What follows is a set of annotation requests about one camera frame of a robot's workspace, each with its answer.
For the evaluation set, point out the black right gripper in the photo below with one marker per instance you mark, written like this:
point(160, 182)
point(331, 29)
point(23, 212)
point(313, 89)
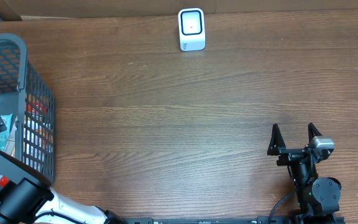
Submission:
point(277, 147)

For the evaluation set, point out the teal snack packet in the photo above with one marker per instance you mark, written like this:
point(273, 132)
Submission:
point(4, 135)

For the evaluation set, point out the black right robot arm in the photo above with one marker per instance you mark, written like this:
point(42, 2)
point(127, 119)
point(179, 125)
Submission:
point(318, 197)

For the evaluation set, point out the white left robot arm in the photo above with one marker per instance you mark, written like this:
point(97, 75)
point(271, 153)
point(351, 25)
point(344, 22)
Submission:
point(26, 196)

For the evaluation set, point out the white barcode scanner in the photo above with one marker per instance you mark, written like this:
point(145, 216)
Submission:
point(191, 29)

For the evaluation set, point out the grey plastic mesh basket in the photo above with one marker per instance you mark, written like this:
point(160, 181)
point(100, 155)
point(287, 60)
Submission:
point(31, 104)

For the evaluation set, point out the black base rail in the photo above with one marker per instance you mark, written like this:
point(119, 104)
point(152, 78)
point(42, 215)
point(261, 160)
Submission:
point(258, 220)

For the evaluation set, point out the cardboard back wall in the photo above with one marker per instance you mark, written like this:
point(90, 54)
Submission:
point(12, 10)

